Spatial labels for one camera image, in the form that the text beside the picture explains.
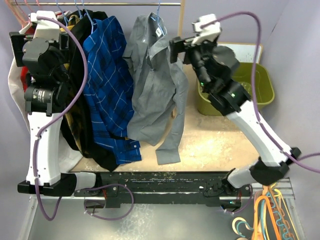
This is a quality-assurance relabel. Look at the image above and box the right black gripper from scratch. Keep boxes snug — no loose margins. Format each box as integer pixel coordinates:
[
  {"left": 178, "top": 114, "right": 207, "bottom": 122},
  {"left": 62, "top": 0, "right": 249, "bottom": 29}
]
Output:
[{"left": 169, "top": 33, "right": 218, "bottom": 91}]

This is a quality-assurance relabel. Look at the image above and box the light blue hanger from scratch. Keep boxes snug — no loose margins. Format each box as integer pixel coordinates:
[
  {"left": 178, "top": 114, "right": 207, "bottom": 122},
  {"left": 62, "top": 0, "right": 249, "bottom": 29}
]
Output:
[{"left": 155, "top": 0, "right": 167, "bottom": 37}]

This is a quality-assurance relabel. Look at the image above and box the grey shirt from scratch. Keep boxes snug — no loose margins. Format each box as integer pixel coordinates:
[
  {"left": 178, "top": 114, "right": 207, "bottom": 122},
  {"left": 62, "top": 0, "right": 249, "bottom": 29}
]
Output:
[{"left": 122, "top": 12, "right": 189, "bottom": 165}]

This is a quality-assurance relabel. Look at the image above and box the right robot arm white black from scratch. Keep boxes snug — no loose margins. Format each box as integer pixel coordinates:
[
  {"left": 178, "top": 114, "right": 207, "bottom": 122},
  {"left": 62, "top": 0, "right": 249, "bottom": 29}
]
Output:
[{"left": 169, "top": 37, "right": 301, "bottom": 196}]

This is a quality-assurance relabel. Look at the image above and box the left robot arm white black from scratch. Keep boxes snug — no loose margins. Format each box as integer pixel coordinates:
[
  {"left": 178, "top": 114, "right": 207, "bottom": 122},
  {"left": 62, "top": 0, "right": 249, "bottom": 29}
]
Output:
[{"left": 10, "top": 32, "right": 103, "bottom": 197}]

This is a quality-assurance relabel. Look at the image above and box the pink hanger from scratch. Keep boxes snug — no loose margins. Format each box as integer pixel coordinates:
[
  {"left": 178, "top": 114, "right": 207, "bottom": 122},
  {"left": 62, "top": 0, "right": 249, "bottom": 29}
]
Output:
[{"left": 4, "top": 0, "right": 45, "bottom": 28}]

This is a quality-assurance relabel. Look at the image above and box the red plaid shirt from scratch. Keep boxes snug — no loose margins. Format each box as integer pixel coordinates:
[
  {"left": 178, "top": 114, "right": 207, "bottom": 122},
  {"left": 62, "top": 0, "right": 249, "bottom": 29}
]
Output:
[{"left": 20, "top": 26, "right": 35, "bottom": 92}]

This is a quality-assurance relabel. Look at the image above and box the blue plaid shirt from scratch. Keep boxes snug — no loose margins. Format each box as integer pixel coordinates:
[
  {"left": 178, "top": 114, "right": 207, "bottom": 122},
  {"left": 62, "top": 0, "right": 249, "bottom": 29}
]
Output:
[{"left": 82, "top": 16, "right": 142, "bottom": 165}]

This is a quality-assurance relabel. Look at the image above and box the beige shirt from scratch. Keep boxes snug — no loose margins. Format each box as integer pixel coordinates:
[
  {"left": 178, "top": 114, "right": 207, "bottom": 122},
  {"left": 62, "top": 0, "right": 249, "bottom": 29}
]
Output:
[{"left": 7, "top": 57, "right": 30, "bottom": 132}]

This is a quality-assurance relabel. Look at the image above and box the yellow plaid shirt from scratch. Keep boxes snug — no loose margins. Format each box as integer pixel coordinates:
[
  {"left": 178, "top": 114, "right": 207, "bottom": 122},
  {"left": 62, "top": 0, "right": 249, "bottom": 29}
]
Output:
[{"left": 64, "top": 14, "right": 83, "bottom": 154}]

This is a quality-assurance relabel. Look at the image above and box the black shirt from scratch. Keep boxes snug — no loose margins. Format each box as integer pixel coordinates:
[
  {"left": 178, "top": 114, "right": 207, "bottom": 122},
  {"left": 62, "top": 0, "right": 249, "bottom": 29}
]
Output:
[{"left": 61, "top": 10, "right": 119, "bottom": 172}]

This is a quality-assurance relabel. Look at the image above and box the yellow hanger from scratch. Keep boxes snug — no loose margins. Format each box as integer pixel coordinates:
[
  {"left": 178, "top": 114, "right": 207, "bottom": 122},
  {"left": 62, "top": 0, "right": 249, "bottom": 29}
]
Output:
[{"left": 266, "top": 182, "right": 300, "bottom": 240}]

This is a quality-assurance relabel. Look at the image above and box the small whiteboard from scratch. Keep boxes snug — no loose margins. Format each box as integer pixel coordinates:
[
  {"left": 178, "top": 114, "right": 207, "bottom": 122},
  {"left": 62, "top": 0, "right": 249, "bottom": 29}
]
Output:
[{"left": 219, "top": 42, "right": 263, "bottom": 64}]

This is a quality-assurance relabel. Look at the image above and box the olive green plastic bin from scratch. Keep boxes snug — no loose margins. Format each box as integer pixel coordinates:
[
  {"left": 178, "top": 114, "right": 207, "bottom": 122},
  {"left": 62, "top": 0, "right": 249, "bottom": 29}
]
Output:
[{"left": 195, "top": 62, "right": 275, "bottom": 116}]

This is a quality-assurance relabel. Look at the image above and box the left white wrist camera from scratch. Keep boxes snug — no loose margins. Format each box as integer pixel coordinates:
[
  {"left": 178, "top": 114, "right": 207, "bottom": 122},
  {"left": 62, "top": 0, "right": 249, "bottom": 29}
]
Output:
[{"left": 30, "top": 10, "right": 60, "bottom": 31}]

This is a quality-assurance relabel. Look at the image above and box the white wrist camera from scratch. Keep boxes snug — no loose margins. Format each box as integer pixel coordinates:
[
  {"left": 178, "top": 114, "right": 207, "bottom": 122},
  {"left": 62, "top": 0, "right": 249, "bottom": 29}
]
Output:
[
  {"left": 191, "top": 13, "right": 222, "bottom": 46},
  {"left": 30, "top": 10, "right": 60, "bottom": 31}
]

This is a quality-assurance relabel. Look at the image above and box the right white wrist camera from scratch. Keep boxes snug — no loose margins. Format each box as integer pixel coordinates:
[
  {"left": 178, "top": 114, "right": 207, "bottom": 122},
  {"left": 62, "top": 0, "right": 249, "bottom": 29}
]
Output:
[{"left": 191, "top": 13, "right": 222, "bottom": 46}]

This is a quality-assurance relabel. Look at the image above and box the metal clothes rail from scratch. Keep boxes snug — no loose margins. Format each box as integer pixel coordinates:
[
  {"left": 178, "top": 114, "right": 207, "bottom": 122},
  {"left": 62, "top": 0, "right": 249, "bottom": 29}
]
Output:
[{"left": 11, "top": 1, "right": 181, "bottom": 6}]

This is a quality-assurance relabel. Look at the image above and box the wooden clothes rack frame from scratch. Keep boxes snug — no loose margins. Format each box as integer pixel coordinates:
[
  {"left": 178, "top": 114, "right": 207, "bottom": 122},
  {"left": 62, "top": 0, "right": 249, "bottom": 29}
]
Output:
[{"left": 4, "top": 0, "right": 186, "bottom": 119}]

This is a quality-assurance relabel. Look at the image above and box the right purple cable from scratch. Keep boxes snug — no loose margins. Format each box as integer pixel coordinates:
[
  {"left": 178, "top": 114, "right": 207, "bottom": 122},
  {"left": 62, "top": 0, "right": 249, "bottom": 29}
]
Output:
[{"left": 199, "top": 11, "right": 320, "bottom": 174}]

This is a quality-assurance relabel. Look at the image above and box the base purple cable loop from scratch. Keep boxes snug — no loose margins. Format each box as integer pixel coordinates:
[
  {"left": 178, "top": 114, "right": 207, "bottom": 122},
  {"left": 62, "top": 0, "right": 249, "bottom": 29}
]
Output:
[{"left": 83, "top": 181, "right": 135, "bottom": 221}]

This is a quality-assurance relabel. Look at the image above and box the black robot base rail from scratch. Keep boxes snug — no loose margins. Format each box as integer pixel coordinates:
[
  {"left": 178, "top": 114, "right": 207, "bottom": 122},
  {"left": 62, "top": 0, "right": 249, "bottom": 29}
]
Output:
[{"left": 74, "top": 171, "right": 252, "bottom": 210}]

